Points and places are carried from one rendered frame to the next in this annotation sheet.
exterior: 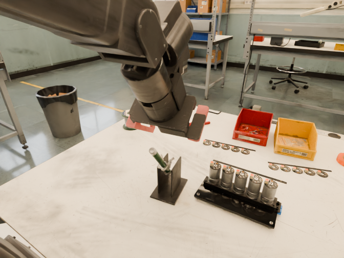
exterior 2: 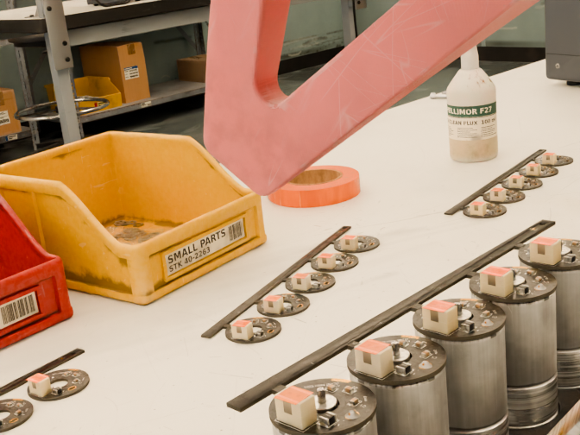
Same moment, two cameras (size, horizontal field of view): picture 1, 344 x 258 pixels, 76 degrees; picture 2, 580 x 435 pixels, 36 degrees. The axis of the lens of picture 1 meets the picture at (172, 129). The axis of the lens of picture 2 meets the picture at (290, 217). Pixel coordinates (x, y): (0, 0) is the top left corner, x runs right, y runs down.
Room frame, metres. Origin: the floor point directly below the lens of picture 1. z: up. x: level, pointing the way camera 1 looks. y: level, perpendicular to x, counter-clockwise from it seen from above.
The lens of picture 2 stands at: (0.33, 0.09, 0.92)
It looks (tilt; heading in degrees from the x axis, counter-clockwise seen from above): 18 degrees down; 286
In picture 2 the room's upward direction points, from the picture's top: 6 degrees counter-clockwise
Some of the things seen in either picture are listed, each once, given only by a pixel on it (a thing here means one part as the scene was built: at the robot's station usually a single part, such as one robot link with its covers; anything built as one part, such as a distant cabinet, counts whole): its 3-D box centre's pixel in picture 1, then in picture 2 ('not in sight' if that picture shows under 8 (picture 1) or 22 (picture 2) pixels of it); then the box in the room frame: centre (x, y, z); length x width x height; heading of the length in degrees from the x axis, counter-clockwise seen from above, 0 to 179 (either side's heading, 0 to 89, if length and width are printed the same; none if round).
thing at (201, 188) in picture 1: (235, 200); not in sight; (0.34, -0.13, 0.76); 0.16 x 0.07 x 0.01; 60
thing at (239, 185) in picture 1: (240, 183); (463, 396); (0.35, -0.14, 0.79); 0.02 x 0.02 x 0.05
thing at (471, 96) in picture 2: not in sight; (470, 86); (0.37, -0.55, 0.80); 0.03 x 0.03 x 0.10
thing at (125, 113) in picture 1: (131, 119); not in sight; (0.68, 0.14, 0.78); 0.06 x 0.06 x 0.05
